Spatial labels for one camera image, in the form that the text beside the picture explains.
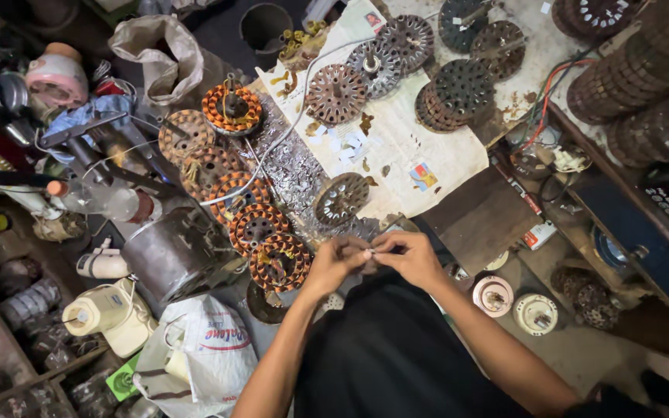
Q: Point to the person's right hand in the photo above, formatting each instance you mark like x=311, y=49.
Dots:
x=416, y=258

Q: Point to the person's left hand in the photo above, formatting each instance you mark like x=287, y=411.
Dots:
x=334, y=264

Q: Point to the rusty bare stator core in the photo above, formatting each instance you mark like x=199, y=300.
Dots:
x=341, y=198

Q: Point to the brown cardboard sheet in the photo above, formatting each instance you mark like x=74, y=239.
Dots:
x=479, y=218

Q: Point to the white round ceiling cap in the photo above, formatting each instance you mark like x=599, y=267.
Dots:
x=492, y=295
x=535, y=314

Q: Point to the person's black shirt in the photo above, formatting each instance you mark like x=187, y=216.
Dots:
x=392, y=354

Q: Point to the newspaper sheet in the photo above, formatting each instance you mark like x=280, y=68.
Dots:
x=398, y=139

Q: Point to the pile of white paper slips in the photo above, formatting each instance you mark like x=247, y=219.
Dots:
x=340, y=142

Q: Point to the small white and red box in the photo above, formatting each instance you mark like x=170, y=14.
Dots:
x=539, y=234

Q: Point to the brown partly wound stator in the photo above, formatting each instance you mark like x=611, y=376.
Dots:
x=186, y=134
x=209, y=168

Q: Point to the white plastic bag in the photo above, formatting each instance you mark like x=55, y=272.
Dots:
x=204, y=354

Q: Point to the grey metal drum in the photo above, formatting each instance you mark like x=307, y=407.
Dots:
x=175, y=255

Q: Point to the dark stacked stator cores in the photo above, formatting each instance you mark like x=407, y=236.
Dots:
x=455, y=96

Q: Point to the reddish brown stator core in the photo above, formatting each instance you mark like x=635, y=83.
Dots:
x=335, y=94

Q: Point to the small pile of rusty stators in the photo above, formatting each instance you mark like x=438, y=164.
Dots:
x=587, y=296

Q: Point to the copper wound stator with shaft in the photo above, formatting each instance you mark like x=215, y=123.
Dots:
x=232, y=108

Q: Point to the silver stator core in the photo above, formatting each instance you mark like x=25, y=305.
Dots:
x=374, y=67

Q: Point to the grey stator core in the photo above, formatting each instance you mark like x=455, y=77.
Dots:
x=409, y=38

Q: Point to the blue metal box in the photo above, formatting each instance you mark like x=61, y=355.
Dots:
x=636, y=232

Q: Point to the rusty stator core with rod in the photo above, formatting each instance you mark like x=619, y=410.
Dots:
x=498, y=50

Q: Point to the heap of yellow sleeve pieces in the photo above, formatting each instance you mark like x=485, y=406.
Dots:
x=298, y=40

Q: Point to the white plastic motor part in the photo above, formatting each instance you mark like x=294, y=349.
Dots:
x=102, y=262

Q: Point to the cream mixer appliance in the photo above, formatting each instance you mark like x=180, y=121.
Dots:
x=108, y=316

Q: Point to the black stator core with rod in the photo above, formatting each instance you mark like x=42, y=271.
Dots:
x=461, y=24

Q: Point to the green label card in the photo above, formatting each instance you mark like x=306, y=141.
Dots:
x=122, y=380

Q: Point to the clear plastic bottle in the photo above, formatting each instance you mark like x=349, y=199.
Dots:
x=99, y=200

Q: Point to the dark metal bucket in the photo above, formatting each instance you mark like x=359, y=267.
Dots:
x=266, y=28

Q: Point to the beige sack bag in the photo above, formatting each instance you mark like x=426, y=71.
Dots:
x=160, y=61

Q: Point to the large stack of rusty stators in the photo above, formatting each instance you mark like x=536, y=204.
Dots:
x=642, y=87

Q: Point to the blue cloth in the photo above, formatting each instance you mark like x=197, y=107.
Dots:
x=87, y=116

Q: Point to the crate of plastic wrapped parts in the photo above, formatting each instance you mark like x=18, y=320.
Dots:
x=15, y=342

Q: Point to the pink and white motor housing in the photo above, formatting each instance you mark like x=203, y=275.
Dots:
x=57, y=75

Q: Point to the white tube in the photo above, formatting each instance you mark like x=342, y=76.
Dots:
x=6, y=180

